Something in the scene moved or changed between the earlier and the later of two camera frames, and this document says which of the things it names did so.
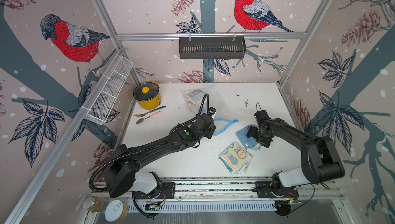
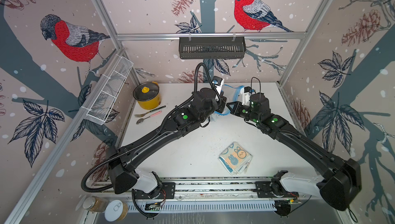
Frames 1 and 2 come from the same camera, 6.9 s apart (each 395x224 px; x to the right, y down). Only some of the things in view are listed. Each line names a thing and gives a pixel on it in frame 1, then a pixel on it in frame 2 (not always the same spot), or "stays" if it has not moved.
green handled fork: (138, 115) stays
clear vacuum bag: (224, 117) to (232, 94)
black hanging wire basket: (209, 48) stays
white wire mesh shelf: (102, 104) stays
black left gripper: (212, 129) to (220, 103)
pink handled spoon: (140, 120) stays
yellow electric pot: (147, 95) stays
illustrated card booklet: (236, 159) stays
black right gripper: (264, 142) to (236, 110)
